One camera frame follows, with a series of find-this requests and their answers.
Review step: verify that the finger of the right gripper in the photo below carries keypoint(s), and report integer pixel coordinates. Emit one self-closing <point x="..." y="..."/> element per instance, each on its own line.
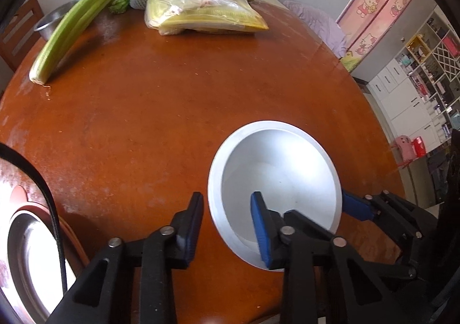
<point x="356" y="207"/>

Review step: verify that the pink cloth on chair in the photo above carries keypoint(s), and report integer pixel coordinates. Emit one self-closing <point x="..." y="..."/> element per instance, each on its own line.
<point x="322" y="25"/>

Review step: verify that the white storage cabinet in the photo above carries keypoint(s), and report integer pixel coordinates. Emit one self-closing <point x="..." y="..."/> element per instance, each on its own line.
<point x="418" y="90"/>

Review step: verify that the pink cartoon folding screen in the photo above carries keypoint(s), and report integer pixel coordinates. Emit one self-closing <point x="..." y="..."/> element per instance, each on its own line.
<point x="364" y="23"/>

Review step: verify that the brown wooden chair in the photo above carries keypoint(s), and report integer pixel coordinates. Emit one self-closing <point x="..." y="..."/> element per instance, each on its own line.
<point x="19" y="36"/>

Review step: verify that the small steel bowl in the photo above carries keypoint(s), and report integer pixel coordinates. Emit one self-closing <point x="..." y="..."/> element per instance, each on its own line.
<point x="46" y="26"/>

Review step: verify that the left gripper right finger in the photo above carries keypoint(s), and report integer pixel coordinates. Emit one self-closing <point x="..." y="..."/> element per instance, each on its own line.
<point x="322" y="273"/>

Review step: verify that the shallow steel pan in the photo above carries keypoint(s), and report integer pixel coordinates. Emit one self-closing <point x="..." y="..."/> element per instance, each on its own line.
<point x="34" y="264"/>

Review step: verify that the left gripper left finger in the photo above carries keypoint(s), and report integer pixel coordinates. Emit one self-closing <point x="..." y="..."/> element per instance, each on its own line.
<point x="103" y="292"/>

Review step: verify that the yellow noodle bag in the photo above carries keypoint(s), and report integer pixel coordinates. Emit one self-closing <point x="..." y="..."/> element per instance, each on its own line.
<point x="170" y="17"/>

